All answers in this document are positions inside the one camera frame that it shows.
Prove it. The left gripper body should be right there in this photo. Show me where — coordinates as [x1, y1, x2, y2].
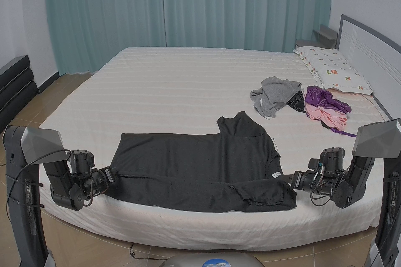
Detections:
[94, 167, 119, 195]

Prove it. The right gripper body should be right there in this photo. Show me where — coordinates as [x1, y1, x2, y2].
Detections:
[291, 172, 315, 193]

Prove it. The black long-sleeved top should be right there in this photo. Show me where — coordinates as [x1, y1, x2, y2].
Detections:
[105, 111, 297, 213]

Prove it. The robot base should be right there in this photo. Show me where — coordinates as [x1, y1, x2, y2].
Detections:
[160, 253, 262, 267]

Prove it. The bed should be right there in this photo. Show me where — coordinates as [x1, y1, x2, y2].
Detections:
[40, 14, 401, 251]

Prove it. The pink garment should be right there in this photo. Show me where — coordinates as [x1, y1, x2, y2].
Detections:
[305, 103, 348, 130]

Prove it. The black patterned garment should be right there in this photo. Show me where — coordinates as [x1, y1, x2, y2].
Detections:
[287, 91, 306, 112]

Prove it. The purple garment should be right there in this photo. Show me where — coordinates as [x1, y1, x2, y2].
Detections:
[305, 86, 358, 137]

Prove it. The grey garment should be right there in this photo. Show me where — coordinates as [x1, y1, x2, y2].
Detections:
[250, 76, 301, 119]

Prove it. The white printed pillow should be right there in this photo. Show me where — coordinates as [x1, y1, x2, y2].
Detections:
[293, 46, 374, 95]

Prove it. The black chest of drawers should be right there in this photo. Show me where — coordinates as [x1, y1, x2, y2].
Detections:
[0, 54, 38, 122]

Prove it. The grey bedside table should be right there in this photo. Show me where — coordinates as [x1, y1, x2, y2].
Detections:
[295, 25, 338, 49]

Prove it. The black cable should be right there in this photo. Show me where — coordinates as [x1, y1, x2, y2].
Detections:
[6, 149, 72, 208]
[129, 242, 166, 261]

